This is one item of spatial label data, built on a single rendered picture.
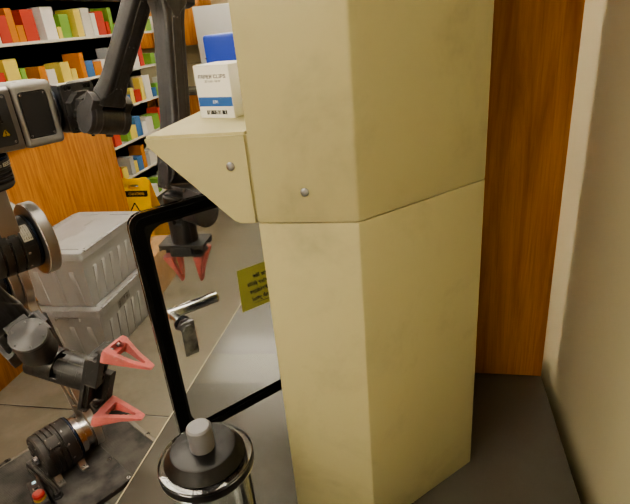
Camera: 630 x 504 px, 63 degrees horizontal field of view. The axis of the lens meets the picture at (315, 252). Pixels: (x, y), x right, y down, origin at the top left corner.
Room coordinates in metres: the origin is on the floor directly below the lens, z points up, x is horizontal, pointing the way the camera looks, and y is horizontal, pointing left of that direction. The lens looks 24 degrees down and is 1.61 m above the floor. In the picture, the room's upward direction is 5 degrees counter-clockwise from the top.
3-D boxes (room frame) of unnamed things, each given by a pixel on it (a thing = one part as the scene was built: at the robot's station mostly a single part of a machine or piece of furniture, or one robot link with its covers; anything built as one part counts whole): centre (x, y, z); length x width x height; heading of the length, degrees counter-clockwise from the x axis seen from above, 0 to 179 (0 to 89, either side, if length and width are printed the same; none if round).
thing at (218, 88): (0.65, 0.09, 1.54); 0.05 x 0.05 x 0.06; 62
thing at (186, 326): (0.67, 0.20, 1.18); 0.02 x 0.02 x 0.06; 35
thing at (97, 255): (2.68, 1.27, 0.49); 0.60 x 0.42 x 0.33; 167
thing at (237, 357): (0.75, 0.12, 1.19); 0.30 x 0.01 x 0.40; 125
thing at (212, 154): (0.70, 0.08, 1.46); 0.32 x 0.11 x 0.10; 167
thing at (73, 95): (1.37, 0.54, 1.45); 0.09 x 0.08 x 0.12; 137
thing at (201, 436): (0.45, 0.15, 1.18); 0.09 x 0.09 x 0.07
